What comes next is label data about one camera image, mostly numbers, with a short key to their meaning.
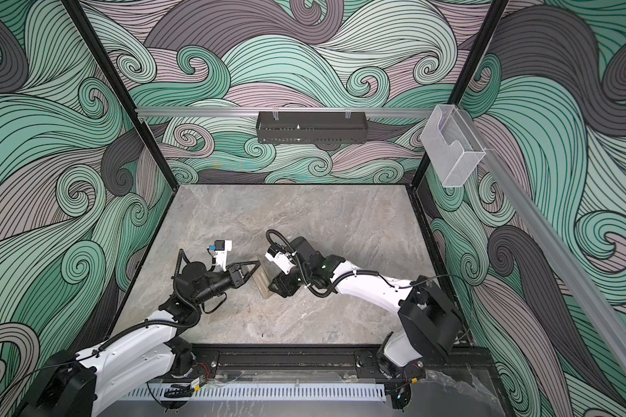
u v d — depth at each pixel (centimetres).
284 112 93
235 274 69
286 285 69
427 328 42
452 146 78
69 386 39
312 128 94
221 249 73
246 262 75
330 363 74
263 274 77
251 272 74
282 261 71
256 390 70
